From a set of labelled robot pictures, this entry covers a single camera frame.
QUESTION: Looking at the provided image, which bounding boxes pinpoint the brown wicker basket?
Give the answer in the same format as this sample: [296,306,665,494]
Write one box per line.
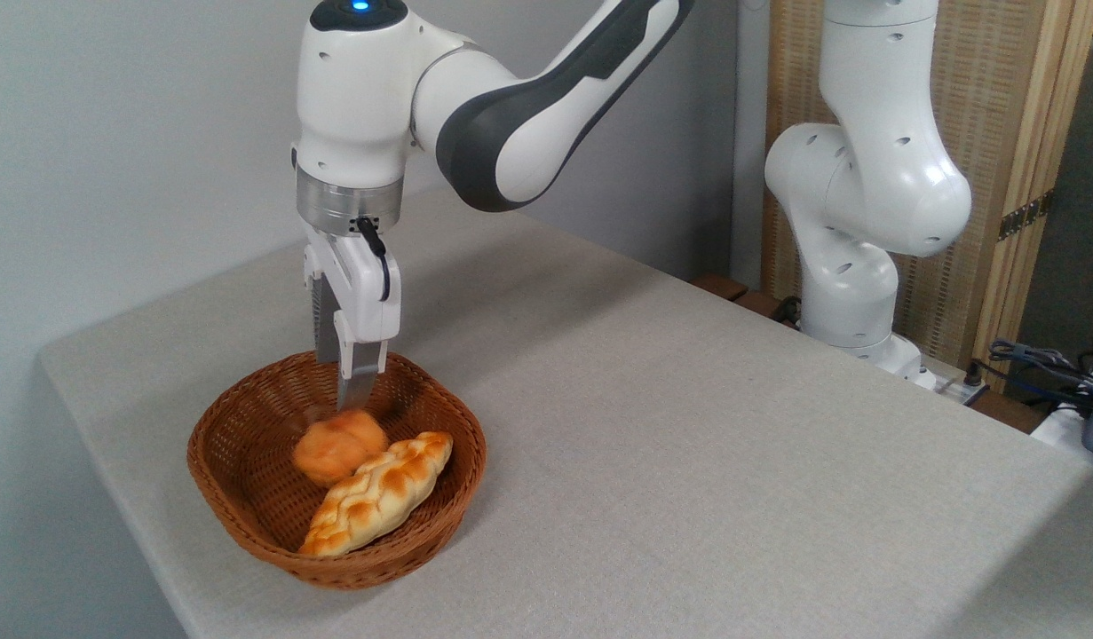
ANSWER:
[187,349,488,591]

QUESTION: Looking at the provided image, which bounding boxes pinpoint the brown wooden block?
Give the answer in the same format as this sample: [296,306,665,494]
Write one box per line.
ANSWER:
[693,273,787,319]

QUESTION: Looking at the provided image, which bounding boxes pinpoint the blue-grey cable bundle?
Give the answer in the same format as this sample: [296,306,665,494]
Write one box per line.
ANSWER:
[986,339,1093,418]

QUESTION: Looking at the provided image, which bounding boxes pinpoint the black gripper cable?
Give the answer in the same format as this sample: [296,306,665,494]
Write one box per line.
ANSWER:
[355,217,393,303]

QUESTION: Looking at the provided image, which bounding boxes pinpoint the round orange bread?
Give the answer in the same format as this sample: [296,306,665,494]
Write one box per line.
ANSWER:
[293,409,390,486]

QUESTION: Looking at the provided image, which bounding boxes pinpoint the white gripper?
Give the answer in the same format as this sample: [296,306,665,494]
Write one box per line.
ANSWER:
[302,224,402,412]

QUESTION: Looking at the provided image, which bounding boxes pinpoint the grey tablecloth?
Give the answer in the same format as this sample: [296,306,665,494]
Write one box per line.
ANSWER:
[38,186,1093,639]

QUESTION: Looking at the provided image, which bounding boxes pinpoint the white power strip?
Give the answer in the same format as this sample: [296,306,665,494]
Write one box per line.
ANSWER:
[932,371,991,406]

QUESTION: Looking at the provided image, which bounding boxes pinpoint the long braided bread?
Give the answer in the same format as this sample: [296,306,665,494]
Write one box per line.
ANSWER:
[299,431,455,557]

